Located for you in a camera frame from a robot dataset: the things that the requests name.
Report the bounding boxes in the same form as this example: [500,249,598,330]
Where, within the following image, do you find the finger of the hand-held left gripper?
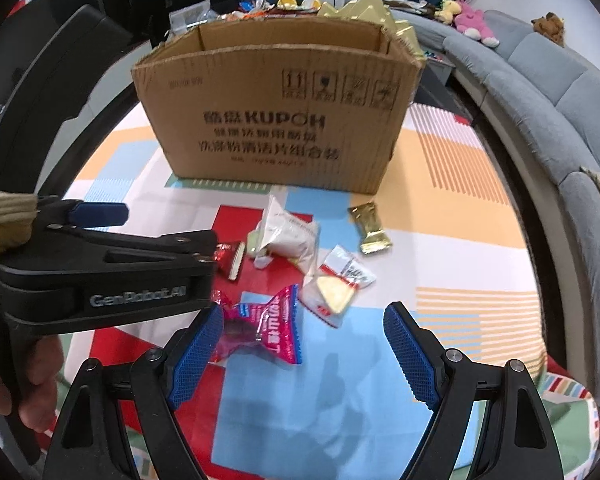
[34,198,130,233]
[30,229,219,264]

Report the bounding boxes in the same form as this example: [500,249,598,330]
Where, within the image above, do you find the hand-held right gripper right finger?
[383,302,565,480]

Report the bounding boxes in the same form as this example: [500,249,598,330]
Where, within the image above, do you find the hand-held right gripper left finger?
[41,304,226,480]

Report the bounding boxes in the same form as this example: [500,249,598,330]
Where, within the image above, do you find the red snack packet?
[212,241,246,281]

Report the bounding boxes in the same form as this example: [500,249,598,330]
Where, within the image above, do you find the magenta snack packet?
[200,284,303,366]

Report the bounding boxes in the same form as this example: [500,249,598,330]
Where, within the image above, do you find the gold snack packet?
[347,201,395,256]

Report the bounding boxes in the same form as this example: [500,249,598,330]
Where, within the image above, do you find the brown cardboard box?
[131,16,426,196]

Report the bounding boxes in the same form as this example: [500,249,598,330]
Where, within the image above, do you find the person's left forearm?
[0,187,37,261]

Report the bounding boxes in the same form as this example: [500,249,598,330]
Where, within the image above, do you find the person's left hand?
[0,335,64,433]

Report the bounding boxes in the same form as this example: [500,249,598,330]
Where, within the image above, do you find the white red biscuit packet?
[300,245,378,328]

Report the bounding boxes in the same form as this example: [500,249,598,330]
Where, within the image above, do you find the colourful checked tablecloth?
[45,102,600,480]

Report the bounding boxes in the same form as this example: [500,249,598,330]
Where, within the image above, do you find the large white snack packet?
[247,195,321,273]

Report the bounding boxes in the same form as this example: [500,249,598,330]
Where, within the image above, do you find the clear plastic container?
[169,2,213,31]

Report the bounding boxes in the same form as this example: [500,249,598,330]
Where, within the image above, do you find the pile of wrapped candies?
[215,0,281,22]

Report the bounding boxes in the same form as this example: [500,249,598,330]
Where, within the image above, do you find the grey storage bin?
[420,52,456,86]

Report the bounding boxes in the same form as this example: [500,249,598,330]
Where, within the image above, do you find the grey curved sofa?
[387,5,600,401]

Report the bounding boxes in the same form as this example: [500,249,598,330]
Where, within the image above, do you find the gold mountain-shaped tin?
[316,0,423,63]

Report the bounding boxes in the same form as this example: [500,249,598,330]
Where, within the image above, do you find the scattered papers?
[385,0,441,15]

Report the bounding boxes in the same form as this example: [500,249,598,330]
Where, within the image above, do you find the pink plush toy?
[452,0,501,48]

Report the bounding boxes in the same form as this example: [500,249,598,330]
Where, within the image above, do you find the yellow plush toy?
[436,0,463,23]

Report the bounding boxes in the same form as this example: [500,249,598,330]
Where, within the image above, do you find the brown plush toy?
[531,12,566,47]

